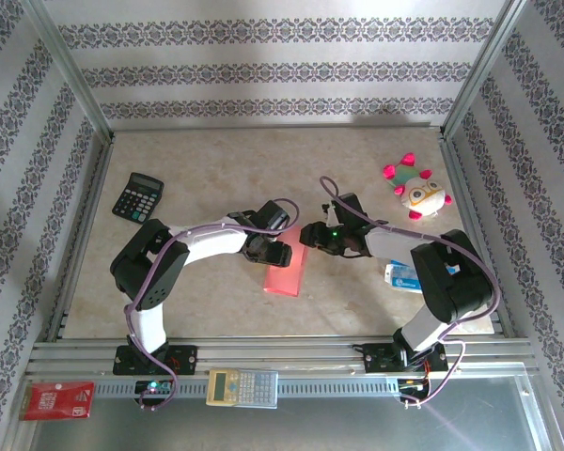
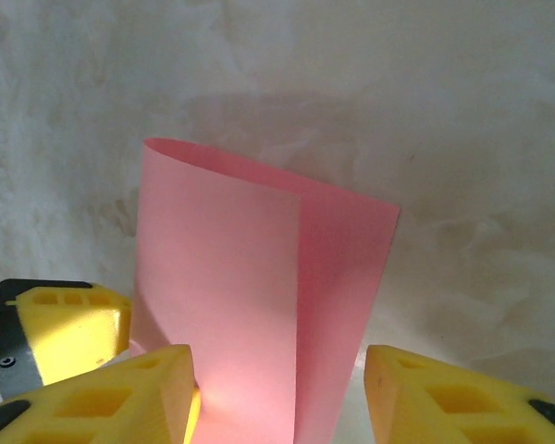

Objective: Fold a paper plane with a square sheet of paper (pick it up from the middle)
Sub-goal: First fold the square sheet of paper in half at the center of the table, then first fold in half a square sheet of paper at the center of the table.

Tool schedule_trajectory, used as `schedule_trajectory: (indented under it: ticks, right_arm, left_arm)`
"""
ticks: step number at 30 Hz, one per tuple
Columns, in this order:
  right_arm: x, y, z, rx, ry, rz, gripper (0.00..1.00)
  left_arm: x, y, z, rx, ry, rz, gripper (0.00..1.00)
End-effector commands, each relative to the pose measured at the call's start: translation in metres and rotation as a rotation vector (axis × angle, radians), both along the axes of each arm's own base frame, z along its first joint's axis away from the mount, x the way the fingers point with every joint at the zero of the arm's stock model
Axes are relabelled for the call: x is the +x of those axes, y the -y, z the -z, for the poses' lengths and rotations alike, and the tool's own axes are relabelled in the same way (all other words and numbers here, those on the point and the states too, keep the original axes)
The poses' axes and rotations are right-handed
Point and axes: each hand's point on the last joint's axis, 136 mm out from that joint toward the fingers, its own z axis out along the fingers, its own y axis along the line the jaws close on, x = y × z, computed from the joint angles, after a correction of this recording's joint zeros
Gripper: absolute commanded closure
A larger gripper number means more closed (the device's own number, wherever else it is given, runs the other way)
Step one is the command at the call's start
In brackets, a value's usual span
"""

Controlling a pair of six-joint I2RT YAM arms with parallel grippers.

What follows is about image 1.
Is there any pink paper sheet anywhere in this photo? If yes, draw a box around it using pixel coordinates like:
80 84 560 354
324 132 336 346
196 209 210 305
263 225 309 298

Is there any grey metal sheet panel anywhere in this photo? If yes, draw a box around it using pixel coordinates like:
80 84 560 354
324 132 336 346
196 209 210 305
8 375 563 451

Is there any blue and white packet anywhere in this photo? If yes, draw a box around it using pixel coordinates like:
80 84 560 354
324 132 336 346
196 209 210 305
384 259 458 295

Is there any white and pink plush toy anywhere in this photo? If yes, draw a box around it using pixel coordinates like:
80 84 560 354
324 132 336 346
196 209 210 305
382 152 454 222

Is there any black desk calculator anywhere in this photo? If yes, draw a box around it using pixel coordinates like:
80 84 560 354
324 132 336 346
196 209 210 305
111 171 165 225

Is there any beige scientific calculator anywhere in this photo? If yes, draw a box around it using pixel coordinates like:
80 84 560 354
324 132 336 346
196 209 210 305
205 367 280 410

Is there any red card packet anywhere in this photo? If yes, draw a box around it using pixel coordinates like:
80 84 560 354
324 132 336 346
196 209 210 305
18 381 96 422

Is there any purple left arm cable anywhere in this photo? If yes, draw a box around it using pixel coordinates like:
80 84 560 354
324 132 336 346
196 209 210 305
123 196 301 412

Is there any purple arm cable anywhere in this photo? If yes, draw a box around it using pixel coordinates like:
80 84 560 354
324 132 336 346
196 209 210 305
123 196 301 412
319 176 503 409

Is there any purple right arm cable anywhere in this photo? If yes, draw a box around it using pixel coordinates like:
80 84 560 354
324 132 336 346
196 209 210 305
319 176 503 409

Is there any thin aluminium wall rail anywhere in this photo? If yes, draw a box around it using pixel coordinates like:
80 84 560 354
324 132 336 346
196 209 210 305
107 122 446 135

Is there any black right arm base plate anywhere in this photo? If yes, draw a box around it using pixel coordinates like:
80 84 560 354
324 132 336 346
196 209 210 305
360 341 450 375

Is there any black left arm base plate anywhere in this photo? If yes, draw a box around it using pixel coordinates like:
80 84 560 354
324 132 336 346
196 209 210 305
112 344 199 377

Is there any aluminium side rail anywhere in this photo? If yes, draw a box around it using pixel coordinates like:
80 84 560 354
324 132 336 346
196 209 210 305
44 135 117 342
436 131 516 337

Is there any grey slotted cable duct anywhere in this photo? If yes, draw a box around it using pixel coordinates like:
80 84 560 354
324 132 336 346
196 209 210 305
93 378 405 398

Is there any aluminium frame post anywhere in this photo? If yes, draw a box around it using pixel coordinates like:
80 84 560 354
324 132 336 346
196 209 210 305
21 0 117 142
439 0 532 137

